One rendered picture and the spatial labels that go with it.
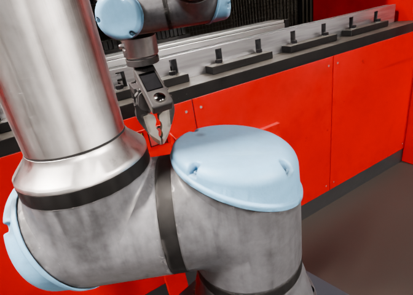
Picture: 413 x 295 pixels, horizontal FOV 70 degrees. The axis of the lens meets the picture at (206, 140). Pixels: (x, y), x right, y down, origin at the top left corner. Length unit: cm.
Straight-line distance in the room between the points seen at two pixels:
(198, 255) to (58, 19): 21
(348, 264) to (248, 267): 128
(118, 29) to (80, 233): 34
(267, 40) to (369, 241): 105
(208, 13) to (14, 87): 36
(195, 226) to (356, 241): 144
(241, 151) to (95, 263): 15
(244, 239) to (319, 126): 131
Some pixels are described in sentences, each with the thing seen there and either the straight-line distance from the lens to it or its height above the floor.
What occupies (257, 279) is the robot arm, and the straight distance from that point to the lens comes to 30.
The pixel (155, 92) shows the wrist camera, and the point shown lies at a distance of 62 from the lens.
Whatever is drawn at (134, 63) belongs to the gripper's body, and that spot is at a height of 103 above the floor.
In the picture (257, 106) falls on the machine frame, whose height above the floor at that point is 72.
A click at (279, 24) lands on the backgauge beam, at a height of 97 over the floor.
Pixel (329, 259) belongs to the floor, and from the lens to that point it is 155.
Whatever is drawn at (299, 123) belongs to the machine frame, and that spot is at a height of 57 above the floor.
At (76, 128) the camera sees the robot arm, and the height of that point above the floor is 105.
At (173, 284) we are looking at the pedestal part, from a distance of 100.
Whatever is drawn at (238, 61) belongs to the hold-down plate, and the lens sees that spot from 122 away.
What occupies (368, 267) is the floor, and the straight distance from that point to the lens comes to 156.
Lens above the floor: 112
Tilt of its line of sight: 24 degrees down
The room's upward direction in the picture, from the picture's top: 9 degrees counter-clockwise
